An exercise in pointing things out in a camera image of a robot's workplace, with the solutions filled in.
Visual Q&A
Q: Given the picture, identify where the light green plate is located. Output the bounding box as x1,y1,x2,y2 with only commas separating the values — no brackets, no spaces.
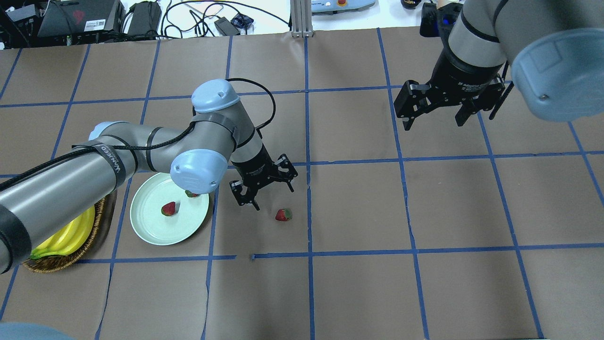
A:
130,173,210,246

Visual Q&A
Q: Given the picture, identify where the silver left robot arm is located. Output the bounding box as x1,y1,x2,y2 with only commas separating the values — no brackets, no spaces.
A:
1,79,298,273

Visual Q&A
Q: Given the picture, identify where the red strawberry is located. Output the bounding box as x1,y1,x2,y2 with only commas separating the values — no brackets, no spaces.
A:
160,202,178,217
275,208,293,222
185,190,199,198

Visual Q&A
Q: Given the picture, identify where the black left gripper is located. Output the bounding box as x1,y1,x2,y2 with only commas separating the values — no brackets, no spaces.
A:
229,146,298,211

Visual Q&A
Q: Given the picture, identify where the wicker basket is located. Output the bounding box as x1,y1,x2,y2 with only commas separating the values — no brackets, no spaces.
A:
22,192,117,273

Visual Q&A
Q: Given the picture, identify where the aluminium frame post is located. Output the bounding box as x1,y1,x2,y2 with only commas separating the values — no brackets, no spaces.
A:
290,0,314,38

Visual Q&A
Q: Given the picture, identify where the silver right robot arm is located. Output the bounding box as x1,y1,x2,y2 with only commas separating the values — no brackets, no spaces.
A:
394,0,604,131

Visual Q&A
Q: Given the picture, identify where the black laptop red logo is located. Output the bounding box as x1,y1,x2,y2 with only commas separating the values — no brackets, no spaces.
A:
37,0,125,38

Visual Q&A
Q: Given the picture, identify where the black power adapter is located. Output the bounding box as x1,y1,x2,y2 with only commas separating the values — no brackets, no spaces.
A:
214,17,240,36

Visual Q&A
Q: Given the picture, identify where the yellow banana bunch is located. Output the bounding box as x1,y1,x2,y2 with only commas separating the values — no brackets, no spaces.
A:
29,206,96,260

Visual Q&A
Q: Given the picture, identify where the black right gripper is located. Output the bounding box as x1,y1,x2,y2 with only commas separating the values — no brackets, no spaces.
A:
394,52,505,131

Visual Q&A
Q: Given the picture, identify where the black power brick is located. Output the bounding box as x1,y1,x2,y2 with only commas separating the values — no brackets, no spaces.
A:
126,1,161,40

